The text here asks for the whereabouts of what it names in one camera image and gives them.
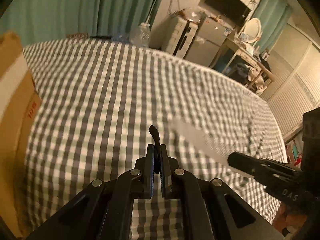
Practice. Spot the grey mini fridge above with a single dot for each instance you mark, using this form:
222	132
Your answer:
207	42

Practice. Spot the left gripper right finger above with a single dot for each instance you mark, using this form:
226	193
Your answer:
211	209

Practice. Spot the round vanity mirror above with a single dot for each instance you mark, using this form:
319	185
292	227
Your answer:
253	30

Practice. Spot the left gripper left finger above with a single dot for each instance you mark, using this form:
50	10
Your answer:
103	209

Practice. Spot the brown cardboard box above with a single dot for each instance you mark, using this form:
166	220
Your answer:
20	103

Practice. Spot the white louvered wardrobe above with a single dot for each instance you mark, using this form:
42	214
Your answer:
294	61

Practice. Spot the white dressing table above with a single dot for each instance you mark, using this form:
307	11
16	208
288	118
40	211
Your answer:
237	50

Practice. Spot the white plastic tube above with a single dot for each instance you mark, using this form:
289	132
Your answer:
210	145

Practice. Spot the black wall television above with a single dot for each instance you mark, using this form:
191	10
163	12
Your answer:
235	10

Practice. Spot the person right hand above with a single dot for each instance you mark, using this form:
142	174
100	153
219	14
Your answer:
290	219

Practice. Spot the teal right curtain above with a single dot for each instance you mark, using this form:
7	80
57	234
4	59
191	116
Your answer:
273	16

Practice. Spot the white suitcase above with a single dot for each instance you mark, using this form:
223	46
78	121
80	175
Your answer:
179	36

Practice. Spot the clear bottle behind table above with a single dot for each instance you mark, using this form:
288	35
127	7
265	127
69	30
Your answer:
140	36

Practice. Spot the checkered tablecloth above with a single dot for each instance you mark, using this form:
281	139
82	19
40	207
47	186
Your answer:
98	100

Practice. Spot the teal curtain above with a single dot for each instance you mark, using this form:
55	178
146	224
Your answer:
273	16
44	20

